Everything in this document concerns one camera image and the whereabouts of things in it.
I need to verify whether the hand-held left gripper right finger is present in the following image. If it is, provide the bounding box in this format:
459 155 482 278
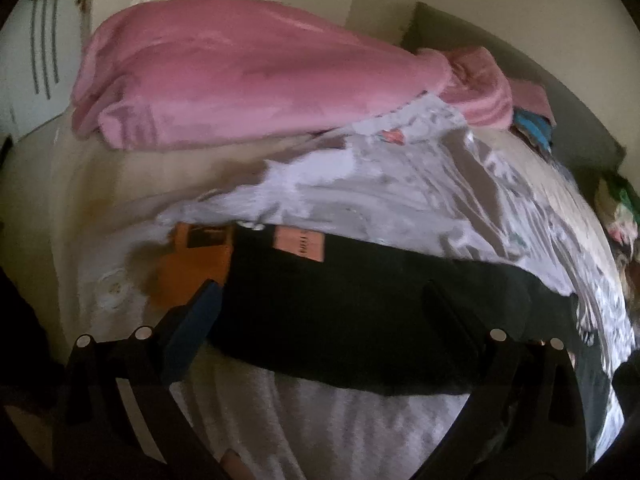
420 280 589 480

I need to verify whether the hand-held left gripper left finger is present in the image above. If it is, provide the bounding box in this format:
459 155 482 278
52 279 224 480

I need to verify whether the black garment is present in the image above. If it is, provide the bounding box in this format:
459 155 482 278
205 222 636 436

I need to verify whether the pile of assorted clothes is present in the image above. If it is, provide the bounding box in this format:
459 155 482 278
595 170 640 261

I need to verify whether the stack of striped clothes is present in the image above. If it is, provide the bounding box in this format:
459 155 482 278
510 110 556 156

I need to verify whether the orange hang tag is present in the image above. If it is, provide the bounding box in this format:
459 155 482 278
157 222 236 308

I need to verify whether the white grey patterned bedsheet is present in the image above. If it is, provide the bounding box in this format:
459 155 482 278
155 95 640 411

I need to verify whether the cream mattress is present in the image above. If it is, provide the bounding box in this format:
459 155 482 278
0 120 281 361

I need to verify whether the crumpled pink garment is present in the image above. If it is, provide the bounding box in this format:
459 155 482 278
415 45 516 128

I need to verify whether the folded pink cloth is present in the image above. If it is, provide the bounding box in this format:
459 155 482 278
507 80 556 126

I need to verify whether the pink fleece blanket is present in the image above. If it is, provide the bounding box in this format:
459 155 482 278
70 0 451 153

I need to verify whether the grey headboard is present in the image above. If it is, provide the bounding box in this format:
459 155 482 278
400 2 628 181

